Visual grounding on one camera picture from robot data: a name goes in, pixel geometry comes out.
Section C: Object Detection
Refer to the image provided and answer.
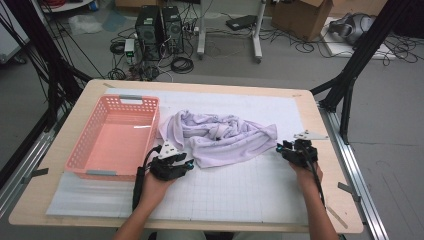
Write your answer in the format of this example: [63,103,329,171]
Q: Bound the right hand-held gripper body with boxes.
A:
[282,129,330,168]

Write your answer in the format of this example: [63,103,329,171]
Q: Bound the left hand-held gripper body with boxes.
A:
[149,140,192,182]

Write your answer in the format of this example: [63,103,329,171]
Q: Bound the lilac printed towel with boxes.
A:
[156,109,279,169]

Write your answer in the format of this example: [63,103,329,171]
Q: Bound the pink plastic basket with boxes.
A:
[64,94,161,183]

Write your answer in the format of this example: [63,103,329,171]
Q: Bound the person's left hand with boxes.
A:
[139,171,176,209]

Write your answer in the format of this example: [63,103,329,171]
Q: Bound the person's right hand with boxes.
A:
[288,161,324,194]

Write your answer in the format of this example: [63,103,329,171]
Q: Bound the white grid mat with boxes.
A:
[45,87,316,226]

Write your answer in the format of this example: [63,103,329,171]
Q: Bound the person's grey trousers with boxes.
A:
[146,229,281,240]

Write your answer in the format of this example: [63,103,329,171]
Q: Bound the white floor board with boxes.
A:
[321,16,398,61]

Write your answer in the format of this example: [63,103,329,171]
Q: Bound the white metal stand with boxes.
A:
[196,0,268,64]

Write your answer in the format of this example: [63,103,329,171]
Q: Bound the small white power device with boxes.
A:
[123,38,137,64]

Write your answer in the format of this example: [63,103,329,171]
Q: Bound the open cardboard box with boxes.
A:
[271,0,334,43]

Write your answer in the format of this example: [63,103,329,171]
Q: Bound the black computer tower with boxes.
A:
[161,5,185,56]
[134,4,164,63]

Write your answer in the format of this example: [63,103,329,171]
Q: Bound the flat black device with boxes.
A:
[225,14,258,32]

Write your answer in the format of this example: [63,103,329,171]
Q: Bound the grey headset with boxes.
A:
[328,12,376,46]

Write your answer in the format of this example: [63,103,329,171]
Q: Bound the clear plastic bag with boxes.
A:
[68,13,104,36]

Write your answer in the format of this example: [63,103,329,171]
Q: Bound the round white table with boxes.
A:
[39,0,94,14]

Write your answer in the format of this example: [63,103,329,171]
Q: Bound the white cabinet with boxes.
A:
[0,13,31,64]

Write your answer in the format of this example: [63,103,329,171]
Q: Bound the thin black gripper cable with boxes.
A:
[304,146,326,206]

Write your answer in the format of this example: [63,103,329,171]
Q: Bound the black sleeved gripper cable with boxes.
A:
[132,144,163,211]

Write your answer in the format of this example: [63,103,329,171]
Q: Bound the aluminium rail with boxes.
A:
[0,109,68,218]
[318,101,391,240]

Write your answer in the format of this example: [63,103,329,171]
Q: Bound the coiled black cable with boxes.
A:
[170,56,195,75]

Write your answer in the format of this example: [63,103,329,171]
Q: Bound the black metal frame post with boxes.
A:
[309,0,424,146]
[0,0,94,188]

